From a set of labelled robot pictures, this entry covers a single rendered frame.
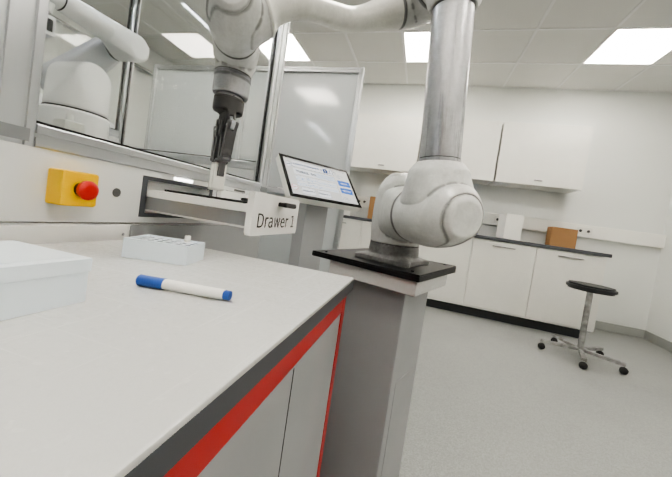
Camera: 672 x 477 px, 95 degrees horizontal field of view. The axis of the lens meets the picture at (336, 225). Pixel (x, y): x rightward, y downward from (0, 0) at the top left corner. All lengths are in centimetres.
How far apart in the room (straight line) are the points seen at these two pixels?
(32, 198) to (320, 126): 208
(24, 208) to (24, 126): 15
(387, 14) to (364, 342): 93
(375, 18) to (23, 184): 89
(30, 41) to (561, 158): 423
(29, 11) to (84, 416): 74
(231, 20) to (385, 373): 92
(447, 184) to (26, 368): 70
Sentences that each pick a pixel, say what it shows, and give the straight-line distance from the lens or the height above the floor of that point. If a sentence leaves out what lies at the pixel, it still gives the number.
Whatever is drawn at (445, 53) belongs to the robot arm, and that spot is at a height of 131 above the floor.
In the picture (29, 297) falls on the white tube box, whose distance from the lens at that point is 43.
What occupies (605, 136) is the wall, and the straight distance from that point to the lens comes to 494.
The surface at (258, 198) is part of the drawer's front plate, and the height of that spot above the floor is 91.
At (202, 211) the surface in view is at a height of 86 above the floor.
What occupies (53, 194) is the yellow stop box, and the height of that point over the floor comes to 86.
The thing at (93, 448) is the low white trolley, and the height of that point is 76.
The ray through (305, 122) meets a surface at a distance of 267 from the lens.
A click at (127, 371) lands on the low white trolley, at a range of 31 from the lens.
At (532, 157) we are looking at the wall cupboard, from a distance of 424.
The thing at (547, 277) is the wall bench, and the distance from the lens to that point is 388.
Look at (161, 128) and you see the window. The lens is 105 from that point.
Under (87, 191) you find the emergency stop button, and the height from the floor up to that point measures 87.
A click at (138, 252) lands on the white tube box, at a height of 77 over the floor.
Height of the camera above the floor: 90
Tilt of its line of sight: 2 degrees down
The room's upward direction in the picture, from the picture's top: 8 degrees clockwise
